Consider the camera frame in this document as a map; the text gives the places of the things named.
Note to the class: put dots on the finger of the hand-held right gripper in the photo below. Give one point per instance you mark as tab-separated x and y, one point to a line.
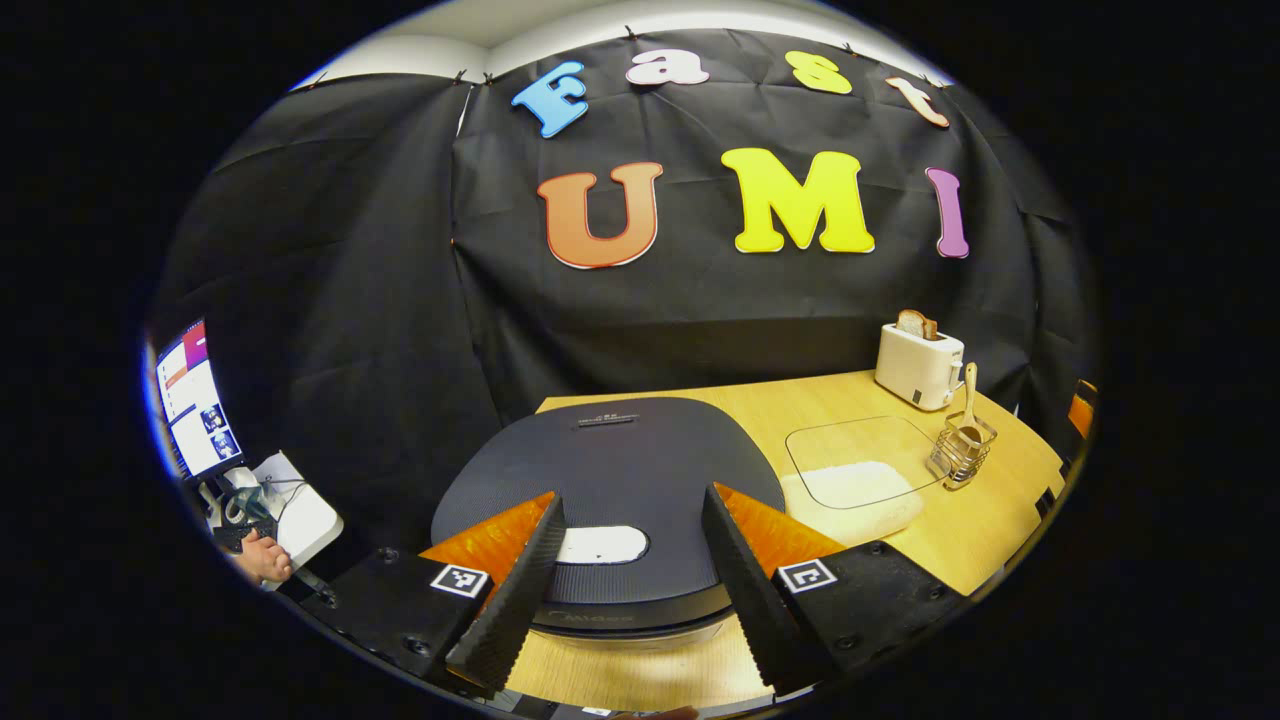
1082	410

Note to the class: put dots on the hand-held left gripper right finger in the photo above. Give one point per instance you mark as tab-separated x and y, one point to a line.
745	590

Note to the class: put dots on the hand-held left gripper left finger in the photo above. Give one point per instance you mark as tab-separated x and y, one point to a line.
505	605

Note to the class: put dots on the clear box of rice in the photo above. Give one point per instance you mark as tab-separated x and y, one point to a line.
860	490

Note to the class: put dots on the silver black rice cooker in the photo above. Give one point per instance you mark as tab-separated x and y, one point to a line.
610	460

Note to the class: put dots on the white toaster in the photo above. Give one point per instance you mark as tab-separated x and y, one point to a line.
915	370

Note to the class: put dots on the brown toast slice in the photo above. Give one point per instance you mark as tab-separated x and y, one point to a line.
915	325

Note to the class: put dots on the white side table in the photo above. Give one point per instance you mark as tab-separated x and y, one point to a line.
310	515

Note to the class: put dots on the black keyboard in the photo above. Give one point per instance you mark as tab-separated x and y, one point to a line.
240	535

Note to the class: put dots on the computer monitor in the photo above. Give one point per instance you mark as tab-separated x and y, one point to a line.
200	410

